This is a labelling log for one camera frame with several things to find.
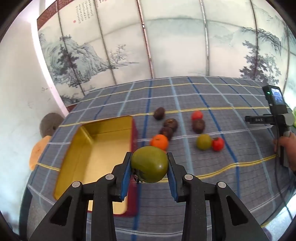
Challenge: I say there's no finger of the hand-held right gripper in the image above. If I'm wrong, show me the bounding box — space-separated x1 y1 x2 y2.
245 115 275 126

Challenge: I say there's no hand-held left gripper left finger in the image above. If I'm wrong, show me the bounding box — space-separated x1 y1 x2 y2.
28 152 133 241

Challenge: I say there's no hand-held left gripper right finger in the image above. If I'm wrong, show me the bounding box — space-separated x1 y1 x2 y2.
167 152 270 241

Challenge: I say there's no large green persimmon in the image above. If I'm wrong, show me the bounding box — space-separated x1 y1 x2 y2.
131 146 169 183

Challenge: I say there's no gold tin box red outside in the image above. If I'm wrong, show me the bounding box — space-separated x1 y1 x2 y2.
53 115 139 217

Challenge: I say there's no orange mandarin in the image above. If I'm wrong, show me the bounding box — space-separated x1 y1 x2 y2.
150 134 169 151

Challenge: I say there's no red tomato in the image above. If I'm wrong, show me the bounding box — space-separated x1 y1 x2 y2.
212 137 225 151
191 110 204 121

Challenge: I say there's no dark brown passion fruit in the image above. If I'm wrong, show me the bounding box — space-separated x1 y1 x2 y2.
159 126 174 141
154 107 165 120
192 119 206 134
163 118 178 131

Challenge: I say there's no small green persimmon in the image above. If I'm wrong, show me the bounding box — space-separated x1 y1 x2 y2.
196 134 213 151

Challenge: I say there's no person's right hand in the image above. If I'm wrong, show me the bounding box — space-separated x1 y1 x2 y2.
273 132 296 172

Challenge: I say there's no blue checked tablecloth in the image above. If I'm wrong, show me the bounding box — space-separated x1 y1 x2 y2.
20 76 296 241

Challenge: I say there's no orange round stool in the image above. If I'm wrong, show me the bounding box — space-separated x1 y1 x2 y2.
29 136 52 171

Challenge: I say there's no landscape painted folding screen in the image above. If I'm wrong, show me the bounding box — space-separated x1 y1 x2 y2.
37 0 296 106

